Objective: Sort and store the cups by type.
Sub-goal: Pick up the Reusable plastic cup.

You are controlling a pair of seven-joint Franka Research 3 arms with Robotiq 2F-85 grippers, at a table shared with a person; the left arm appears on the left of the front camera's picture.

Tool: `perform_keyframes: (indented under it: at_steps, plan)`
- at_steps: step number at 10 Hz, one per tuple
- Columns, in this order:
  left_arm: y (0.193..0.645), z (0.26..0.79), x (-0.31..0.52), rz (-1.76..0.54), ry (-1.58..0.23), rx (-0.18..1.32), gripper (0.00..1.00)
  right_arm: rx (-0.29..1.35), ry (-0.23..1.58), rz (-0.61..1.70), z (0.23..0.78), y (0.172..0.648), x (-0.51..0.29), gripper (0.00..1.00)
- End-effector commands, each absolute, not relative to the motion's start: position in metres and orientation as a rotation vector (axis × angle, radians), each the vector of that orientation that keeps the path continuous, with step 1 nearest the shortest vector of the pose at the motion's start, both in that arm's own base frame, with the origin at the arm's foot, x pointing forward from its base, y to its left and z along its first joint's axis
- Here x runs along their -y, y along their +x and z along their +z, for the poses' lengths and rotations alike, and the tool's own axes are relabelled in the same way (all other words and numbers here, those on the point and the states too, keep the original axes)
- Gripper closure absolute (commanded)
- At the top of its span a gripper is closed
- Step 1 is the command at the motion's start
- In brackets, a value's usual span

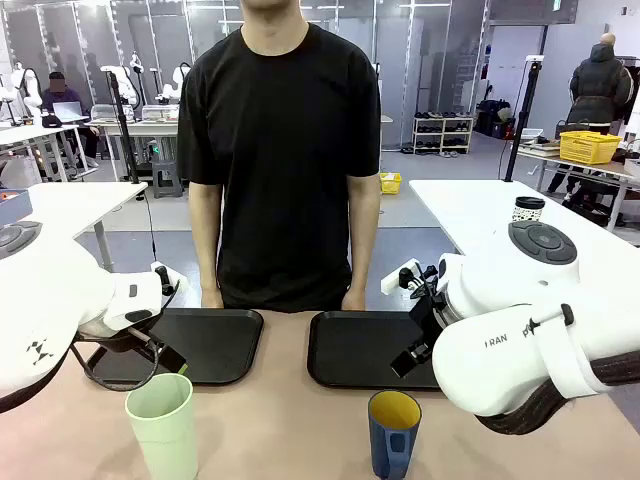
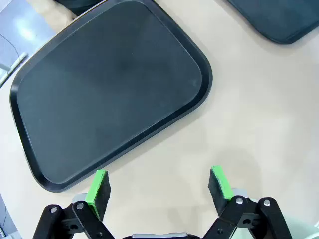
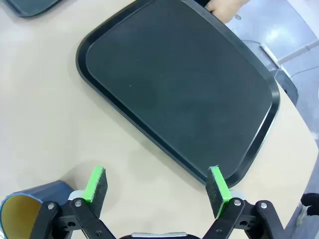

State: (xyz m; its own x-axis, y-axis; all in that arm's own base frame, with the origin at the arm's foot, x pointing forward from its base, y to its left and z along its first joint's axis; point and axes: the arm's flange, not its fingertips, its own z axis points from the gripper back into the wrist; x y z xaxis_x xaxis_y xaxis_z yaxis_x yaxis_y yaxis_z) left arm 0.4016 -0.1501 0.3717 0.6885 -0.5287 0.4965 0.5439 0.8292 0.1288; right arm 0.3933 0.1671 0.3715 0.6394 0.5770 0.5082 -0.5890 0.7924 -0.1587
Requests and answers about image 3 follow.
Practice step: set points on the large black plastic tray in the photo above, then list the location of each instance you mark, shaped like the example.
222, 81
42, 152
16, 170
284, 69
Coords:
174, 87

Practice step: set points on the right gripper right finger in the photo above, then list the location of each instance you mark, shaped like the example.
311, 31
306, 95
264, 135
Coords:
219, 191

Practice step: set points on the white power strip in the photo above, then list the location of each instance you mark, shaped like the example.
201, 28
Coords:
274, 58

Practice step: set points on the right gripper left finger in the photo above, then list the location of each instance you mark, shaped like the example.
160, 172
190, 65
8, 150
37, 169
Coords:
96, 189

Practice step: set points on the person's left hand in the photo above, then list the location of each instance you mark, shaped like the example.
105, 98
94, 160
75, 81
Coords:
224, 8

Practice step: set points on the dark plastic tray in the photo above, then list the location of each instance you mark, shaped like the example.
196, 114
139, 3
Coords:
32, 6

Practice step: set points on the blue cup yellow inside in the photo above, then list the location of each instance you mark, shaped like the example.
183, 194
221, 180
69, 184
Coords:
49, 189

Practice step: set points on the grey table foot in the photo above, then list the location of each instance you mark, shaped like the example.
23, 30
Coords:
287, 83

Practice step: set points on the black shoe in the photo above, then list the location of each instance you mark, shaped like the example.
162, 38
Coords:
310, 203

